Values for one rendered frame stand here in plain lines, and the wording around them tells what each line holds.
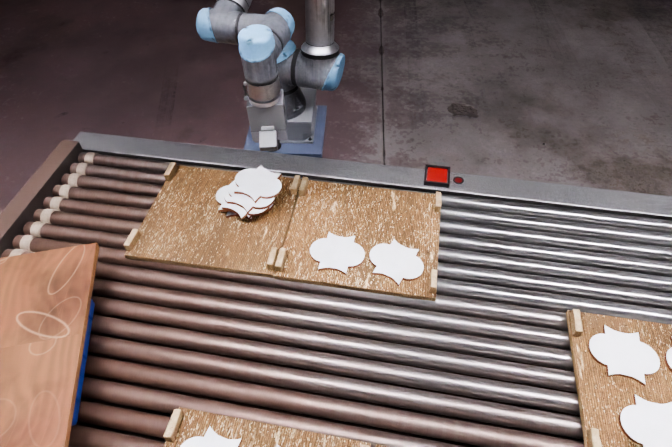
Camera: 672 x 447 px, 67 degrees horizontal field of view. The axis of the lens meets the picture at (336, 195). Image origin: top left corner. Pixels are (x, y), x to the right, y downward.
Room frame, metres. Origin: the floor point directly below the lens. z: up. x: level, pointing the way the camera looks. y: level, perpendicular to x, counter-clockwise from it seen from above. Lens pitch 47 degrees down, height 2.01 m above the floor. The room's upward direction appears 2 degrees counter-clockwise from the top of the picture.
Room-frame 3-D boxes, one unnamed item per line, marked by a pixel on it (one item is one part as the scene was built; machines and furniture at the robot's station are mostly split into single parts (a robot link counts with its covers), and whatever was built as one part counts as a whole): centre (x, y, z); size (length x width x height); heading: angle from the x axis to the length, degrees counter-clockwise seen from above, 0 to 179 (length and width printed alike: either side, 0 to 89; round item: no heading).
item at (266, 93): (0.97, 0.16, 1.35); 0.08 x 0.08 x 0.05
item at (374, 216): (0.86, -0.07, 0.93); 0.41 x 0.35 x 0.02; 79
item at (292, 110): (1.40, 0.17, 1.01); 0.15 x 0.15 x 0.10
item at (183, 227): (0.94, 0.33, 0.93); 0.41 x 0.35 x 0.02; 79
